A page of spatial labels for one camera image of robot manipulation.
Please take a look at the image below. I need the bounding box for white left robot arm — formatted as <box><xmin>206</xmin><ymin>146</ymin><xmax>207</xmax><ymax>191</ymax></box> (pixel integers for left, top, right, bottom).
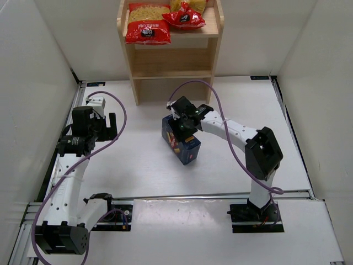
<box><xmin>34</xmin><ymin>103</ymin><xmax>117</xmax><ymax>255</ymax></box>

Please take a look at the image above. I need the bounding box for aluminium rail frame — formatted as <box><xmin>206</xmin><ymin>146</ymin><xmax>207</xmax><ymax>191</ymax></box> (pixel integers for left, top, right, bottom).
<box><xmin>8</xmin><ymin>74</ymin><xmax>345</xmax><ymax>265</ymax></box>

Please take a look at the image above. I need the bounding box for wooden three-tier shelf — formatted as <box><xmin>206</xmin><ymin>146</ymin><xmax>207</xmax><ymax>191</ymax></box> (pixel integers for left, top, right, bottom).
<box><xmin>116</xmin><ymin>1</ymin><xmax>224</xmax><ymax>104</ymax></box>

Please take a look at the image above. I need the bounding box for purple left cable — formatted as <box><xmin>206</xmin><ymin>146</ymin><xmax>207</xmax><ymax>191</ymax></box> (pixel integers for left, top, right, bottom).
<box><xmin>30</xmin><ymin>91</ymin><xmax>128</xmax><ymax>264</ymax></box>

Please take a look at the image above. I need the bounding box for purple cable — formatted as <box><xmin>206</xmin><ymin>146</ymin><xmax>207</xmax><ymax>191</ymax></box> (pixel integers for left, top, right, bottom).
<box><xmin>30</xmin><ymin>91</ymin><xmax>128</xmax><ymax>264</ymax></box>
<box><xmin>167</xmin><ymin>79</ymin><xmax>284</xmax><ymax>230</ymax></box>

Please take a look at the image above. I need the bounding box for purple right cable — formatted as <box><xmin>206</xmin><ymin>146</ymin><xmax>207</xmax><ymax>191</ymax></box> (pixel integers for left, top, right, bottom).
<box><xmin>167</xmin><ymin>79</ymin><xmax>284</xmax><ymax>230</ymax></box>

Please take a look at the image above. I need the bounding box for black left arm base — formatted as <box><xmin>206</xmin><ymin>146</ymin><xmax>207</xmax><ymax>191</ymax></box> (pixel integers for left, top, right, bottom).
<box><xmin>78</xmin><ymin>193</ymin><xmax>133</xmax><ymax>232</ymax></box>

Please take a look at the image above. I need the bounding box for red pasta bag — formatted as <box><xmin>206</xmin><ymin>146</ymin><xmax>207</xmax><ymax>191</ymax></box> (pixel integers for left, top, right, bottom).
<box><xmin>162</xmin><ymin>0</ymin><xmax>208</xmax><ymax>30</ymax></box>
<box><xmin>125</xmin><ymin>3</ymin><xmax>171</xmax><ymax>45</ymax></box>

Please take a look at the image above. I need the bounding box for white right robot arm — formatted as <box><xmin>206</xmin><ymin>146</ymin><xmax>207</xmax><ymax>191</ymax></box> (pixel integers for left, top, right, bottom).
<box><xmin>167</xmin><ymin>96</ymin><xmax>284</xmax><ymax>215</ymax></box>

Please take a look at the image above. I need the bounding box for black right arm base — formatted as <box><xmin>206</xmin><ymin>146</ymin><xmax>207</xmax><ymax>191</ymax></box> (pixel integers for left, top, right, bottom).
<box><xmin>227</xmin><ymin>202</ymin><xmax>285</xmax><ymax>234</ymax></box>

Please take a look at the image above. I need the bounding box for blue pasta box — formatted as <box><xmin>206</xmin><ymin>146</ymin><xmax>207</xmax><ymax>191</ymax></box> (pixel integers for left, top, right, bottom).
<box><xmin>162</xmin><ymin>115</ymin><xmax>201</xmax><ymax>165</ymax></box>

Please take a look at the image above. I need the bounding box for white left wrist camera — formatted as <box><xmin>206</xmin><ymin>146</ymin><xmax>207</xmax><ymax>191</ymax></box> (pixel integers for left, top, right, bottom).
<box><xmin>85</xmin><ymin>96</ymin><xmax>106</xmax><ymax>119</ymax></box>

